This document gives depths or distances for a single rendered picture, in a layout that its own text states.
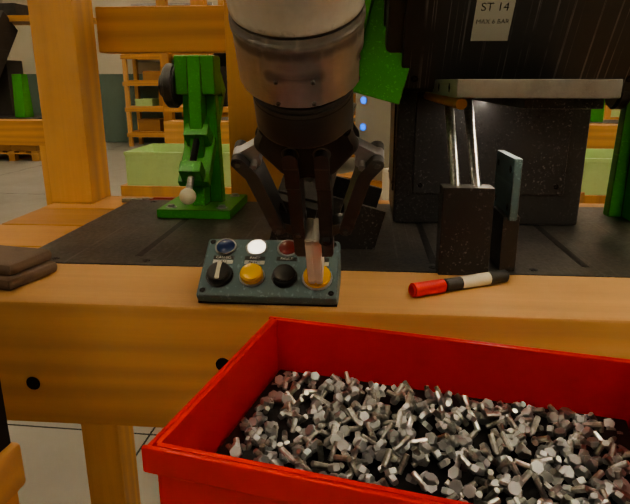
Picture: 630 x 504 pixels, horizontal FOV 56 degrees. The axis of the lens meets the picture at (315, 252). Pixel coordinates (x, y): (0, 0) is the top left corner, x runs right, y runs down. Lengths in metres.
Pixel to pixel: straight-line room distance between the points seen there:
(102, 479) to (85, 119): 0.86
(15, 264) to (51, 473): 1.34
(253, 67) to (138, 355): 0.38
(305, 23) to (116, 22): 1.01
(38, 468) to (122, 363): 1.40
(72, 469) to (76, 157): 1.05
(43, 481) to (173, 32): 1.34
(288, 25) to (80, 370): 0.47
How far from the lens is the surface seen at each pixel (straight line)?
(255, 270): 0.62
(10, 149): 9.77
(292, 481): 0.35
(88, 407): 0.73
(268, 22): 0.38
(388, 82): 0.81
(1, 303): 0.72
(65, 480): 1.99
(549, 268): 0.80
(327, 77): 0.40
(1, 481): 0.54
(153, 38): 1.34
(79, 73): 1.30
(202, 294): 0.63
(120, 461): 1.57
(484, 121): 0.98
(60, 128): 1.32
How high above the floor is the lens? 1.13
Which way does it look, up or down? 16 degrees down
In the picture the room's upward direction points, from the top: straight up
